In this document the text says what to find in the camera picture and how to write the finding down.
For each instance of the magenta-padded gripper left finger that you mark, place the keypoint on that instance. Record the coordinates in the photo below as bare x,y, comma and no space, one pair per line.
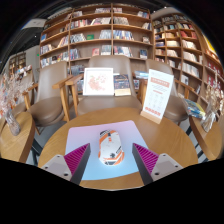
60,166

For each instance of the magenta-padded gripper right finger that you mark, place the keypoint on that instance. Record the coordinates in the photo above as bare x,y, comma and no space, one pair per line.
165,165

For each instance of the white orange black computer mouse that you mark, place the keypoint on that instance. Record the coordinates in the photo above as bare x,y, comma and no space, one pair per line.
111,148

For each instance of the pink blue gradient mouse pad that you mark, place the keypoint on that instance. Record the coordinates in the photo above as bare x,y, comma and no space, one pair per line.
83,136

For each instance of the round wooden side table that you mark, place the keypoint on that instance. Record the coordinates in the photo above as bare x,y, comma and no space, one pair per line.
15,143

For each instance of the wooden table with black legs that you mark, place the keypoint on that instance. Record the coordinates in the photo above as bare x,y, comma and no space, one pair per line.
210,140

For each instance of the beige wooden-armed armchair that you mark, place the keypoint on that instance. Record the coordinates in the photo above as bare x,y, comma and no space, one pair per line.
176,108
50,103
106,105

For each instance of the glass vase with pale flowers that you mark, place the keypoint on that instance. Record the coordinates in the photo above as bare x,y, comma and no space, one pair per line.
208,121

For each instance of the glass vase with pink flowers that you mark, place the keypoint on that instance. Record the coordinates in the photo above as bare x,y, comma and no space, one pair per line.
12,125

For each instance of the stack of colourful books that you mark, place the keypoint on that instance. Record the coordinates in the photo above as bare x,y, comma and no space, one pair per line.
195,109

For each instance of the white red sign stand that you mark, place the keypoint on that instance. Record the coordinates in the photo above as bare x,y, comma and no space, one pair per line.
157,95

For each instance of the dark cover book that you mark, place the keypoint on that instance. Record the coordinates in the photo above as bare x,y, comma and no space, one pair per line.
122,83

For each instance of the white framed floral picture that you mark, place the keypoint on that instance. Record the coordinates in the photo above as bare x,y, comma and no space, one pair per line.
98,81

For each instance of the small distant wooden bookshelf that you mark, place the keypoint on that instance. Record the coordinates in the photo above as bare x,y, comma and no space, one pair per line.
18,63

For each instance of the curved wooden bookshelf with books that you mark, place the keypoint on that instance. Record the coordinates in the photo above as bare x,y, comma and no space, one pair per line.
186,50

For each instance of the wide wooden bookshelf with books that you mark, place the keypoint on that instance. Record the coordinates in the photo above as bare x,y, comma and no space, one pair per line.
96,30

